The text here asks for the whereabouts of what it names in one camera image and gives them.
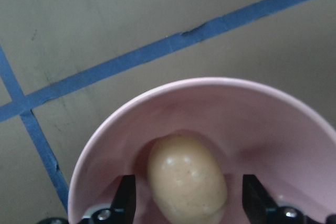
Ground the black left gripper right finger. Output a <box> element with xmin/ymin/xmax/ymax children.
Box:
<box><xmin>241</xmin><ymin>174</ymin><xmax>336</xmax><ymax>224</ymax></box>

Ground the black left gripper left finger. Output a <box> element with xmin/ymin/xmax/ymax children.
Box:
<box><xmin>81</xmin><ymin>175</ymin><xmax>137</xmax><ymax>224</ymax></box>

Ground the pink bowl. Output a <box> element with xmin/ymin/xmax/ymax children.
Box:
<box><xmin>68</xmin><ymin>78</ymin><xmax>335</xmax><ymax>223</ymax></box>

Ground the beige egg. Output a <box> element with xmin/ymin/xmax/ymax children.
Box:
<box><xmin>147</xmin><ymin>134</ymin><xmax>227</xmax><ymax>223</ymax></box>

